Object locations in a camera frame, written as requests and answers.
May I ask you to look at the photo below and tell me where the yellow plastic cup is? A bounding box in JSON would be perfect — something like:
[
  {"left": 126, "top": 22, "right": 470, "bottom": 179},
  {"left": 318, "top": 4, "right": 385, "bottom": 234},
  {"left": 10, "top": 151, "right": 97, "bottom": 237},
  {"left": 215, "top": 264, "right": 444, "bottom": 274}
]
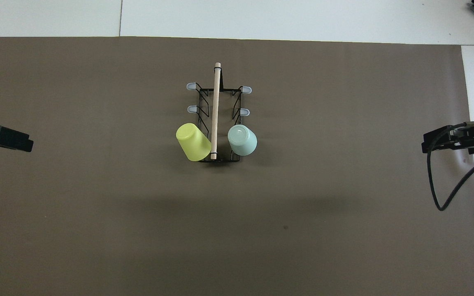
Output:
[{"left": 176, "top": 123, "right": 212, "bottom": 162}]

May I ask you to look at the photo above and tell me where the pale green plastic cup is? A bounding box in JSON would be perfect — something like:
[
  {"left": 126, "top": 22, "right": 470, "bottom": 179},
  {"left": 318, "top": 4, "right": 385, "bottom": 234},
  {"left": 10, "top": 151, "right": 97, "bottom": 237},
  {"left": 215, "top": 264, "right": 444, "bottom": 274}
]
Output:
[{"left": 228, "top": 125, "right": 258, "bottom": 156}]

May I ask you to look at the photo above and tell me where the brown table mat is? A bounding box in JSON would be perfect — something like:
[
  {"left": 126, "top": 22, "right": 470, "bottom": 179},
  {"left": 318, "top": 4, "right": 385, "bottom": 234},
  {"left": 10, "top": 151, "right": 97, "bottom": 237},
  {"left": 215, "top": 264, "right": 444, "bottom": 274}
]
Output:
[{"left": 0, "top": 36, "right": 474, "bottom": 296}]

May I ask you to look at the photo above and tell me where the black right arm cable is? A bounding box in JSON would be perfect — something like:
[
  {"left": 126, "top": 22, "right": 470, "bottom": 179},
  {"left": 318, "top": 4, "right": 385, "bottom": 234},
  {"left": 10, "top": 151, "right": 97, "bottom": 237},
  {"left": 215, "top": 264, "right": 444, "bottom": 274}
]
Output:
[{"left": 426, "top": 121, "right": 474, "bottom": 211}]

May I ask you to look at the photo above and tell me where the black wire cup rack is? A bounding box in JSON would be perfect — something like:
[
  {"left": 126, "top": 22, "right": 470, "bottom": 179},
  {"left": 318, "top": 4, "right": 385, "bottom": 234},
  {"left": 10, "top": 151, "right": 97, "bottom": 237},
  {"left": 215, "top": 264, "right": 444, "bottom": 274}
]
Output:
[{"left": 186, "top": 62, "right": 253, "bottom": 163}]

